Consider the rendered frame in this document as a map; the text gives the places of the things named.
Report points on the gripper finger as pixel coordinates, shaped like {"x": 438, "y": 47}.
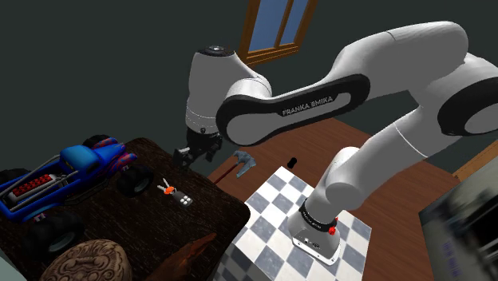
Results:
{"x": 182, "y": 156}
{"x": 211, "y": 154}

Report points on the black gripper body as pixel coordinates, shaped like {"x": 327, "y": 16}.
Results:
{"x": 202, "y": 141}

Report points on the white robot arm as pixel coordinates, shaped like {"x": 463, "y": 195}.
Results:
{"x": 389, "y": 70}

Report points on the keys with black fob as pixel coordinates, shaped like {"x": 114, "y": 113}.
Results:
{"x": 183, "y": 199}

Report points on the dark brown table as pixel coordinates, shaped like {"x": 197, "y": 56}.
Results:
{"x": 155, "y": 229}

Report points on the small black cylinder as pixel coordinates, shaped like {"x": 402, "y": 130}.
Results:
{"x": 292, "y": 162}

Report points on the checkered robot stand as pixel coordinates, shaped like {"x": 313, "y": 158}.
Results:
{"x": 268, "y": 233}

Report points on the reddish brown wooden piece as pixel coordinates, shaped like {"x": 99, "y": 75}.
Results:
{"x": 183, "y": 258}

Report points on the blue monster truck toy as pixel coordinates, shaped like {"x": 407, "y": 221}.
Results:
{"x": 79, "y": 159}

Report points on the wooden framed window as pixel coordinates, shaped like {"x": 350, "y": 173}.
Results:
{"x": 272, "y": 27}

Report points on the carved brown round object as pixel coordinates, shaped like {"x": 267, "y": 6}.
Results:
{"x": 91, "y": 262}

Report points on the grey metal appliance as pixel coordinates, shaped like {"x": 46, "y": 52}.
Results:
{"x": 463, "y": 229}

